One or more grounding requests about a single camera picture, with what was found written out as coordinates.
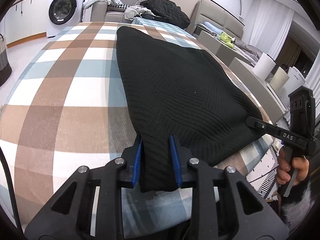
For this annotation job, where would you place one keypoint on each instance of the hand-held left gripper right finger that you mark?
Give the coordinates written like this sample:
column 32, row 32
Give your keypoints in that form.
column 176, row 165

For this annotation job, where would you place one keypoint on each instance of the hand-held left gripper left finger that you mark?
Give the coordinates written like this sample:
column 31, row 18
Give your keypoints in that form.
column 137, row 165

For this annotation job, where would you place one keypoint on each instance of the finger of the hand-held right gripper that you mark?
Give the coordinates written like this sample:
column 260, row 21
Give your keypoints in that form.
column 261, row 125

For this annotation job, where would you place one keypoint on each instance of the black knit sweater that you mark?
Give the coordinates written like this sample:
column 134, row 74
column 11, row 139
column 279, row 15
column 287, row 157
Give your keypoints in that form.
column 175, row 92

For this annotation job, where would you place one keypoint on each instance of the person's right forearm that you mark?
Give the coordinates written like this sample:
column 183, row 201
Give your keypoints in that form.
column 300, row 205

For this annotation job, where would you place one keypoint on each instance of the person's right hand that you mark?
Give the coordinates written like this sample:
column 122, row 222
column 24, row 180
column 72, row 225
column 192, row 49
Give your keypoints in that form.
column 301, row 170

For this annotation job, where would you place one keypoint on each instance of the grey low cabinet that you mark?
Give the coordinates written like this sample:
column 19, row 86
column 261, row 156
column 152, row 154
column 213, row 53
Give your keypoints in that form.
column 252, row 90

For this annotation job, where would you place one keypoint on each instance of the white air purifier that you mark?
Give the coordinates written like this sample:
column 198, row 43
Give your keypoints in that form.
column 297, row 78

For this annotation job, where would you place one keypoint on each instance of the beige flat panel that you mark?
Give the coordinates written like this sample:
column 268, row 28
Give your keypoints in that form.
column 279, row 78

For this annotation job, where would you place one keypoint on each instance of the patterned rug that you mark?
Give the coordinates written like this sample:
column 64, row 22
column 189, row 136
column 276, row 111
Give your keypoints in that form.
column 265, row 177

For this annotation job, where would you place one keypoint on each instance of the paper towel roll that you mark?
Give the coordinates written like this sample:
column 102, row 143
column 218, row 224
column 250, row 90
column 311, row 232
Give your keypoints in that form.
column 263, row 66

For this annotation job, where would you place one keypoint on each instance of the grey bedding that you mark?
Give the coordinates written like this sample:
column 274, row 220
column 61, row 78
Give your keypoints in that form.
column 247, row 50

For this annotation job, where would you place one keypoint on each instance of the grey side cabinet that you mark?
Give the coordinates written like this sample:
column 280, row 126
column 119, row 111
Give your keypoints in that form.
column 217, row 47

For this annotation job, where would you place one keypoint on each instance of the white curtain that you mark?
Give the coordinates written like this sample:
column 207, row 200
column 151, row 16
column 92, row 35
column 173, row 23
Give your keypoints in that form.
column 270, row 22

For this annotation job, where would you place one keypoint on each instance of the plaid blanket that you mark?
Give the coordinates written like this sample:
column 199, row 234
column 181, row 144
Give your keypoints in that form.
column 62, row 92

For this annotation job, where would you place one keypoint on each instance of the light blue pillow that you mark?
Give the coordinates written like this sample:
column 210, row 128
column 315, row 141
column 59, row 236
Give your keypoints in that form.
column 212, row 27

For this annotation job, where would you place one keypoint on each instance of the padded bed headboard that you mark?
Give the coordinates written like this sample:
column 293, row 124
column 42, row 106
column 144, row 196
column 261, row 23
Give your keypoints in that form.
column 215, row 15

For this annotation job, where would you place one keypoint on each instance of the blue checked cloth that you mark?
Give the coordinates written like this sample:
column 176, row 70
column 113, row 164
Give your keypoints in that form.
column 150, row 22

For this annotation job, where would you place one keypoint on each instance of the black quilted jacket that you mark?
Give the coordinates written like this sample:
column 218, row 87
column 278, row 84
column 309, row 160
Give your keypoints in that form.
column 165, row 11

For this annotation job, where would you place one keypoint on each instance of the grey sofa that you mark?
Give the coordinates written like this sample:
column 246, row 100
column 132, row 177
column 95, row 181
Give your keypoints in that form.
column 112, row 15

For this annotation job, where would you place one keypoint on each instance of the white crumpled cloth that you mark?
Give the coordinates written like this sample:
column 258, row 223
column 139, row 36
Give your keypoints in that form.
column 136, row 12

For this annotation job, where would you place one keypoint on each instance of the houndstooth cushion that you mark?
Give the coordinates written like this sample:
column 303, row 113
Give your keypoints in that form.
column 118, row 5

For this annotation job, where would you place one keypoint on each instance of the white washing machine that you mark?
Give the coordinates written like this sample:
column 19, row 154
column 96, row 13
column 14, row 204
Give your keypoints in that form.
column 72, row 17

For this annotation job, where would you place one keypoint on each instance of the woven laundry basket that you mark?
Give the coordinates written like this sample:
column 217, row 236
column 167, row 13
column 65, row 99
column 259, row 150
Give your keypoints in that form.
column 4, row 62

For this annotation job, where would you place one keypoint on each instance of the light blue throw blanket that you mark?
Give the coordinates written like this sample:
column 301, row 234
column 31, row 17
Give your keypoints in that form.
column 100, row 0

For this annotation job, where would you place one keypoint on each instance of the white base cabinets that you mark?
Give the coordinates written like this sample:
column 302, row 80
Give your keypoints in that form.
column 25, row 20

